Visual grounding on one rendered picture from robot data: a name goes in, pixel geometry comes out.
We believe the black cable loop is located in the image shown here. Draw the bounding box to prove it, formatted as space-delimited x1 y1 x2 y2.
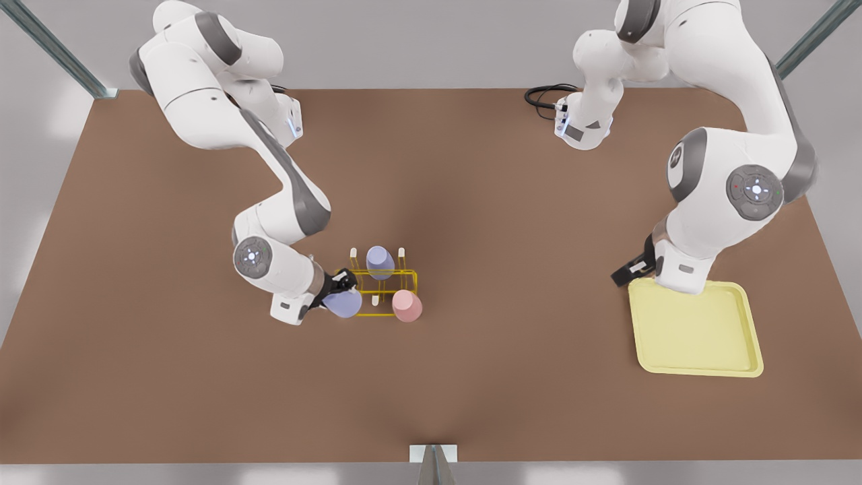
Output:
524 84 581 122

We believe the pink cup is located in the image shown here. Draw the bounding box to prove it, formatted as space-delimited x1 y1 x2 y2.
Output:
393 290 423 323

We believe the yellow wire cup rack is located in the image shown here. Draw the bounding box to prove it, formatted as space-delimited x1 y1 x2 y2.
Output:
335 247 419 318

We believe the silver frame post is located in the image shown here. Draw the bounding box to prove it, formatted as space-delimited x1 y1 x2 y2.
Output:
409 445 459 485
774 0 862 80
0 0 119 100

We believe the large lavender cup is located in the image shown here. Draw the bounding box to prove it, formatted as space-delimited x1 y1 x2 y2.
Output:
323 287 363 319

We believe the yellow square tray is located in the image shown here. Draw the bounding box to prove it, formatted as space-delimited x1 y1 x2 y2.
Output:
628 278 764 378

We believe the small lavender cup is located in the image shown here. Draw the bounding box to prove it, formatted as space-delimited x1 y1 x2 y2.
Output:
366 246 396 281

